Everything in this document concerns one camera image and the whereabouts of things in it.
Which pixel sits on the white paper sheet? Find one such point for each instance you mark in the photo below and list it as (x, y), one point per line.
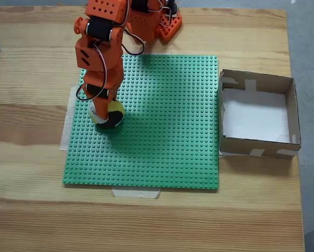
(254, 115)

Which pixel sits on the brown cardboard box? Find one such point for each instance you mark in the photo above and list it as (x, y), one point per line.
(235, 147)

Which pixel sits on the beige masking tape strip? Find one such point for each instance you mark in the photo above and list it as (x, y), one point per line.
(136, 193)
(222, 155)
(66, 131)

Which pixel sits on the yellow white black fabric ball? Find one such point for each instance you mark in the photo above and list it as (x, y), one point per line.
(115, 116)

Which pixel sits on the green studded baseplate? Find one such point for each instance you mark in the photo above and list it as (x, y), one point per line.
(159, 131)

